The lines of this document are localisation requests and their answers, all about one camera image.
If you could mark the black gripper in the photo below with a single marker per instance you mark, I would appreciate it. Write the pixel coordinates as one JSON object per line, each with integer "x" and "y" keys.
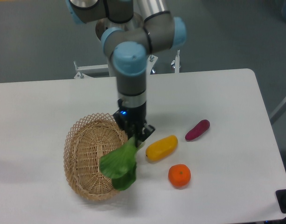
{"x": 126, "y": 116}

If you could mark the green bok choy vegetable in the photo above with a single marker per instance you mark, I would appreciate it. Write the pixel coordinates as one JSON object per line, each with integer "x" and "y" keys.
{"x": 120, "y": 164}

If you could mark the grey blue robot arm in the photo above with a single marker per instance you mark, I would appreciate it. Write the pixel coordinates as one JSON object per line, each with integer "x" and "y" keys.
{"x": 132, "y": 90}

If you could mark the woven wicker basket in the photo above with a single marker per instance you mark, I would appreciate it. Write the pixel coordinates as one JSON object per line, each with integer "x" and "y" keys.
{"x": 90, "y": 138}

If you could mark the yellow mango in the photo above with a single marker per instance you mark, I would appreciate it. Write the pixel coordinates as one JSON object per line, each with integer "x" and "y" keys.
{"x": 162, "y": 148}

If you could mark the orange tangerine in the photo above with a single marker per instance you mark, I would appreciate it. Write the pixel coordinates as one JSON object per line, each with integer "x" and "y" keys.
{"x": 179, "y": 175}

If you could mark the purple sweet potato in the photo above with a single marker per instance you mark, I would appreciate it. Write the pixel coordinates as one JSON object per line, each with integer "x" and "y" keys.
{"x": 198, "y": 130}

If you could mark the black box at table edge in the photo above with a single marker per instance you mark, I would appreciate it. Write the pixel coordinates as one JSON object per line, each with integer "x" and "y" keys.
{"x": 281, "y": 198}

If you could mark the white frame leg right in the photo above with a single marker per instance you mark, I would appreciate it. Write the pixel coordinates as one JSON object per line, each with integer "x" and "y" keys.
{"x": 279, "y": 110}

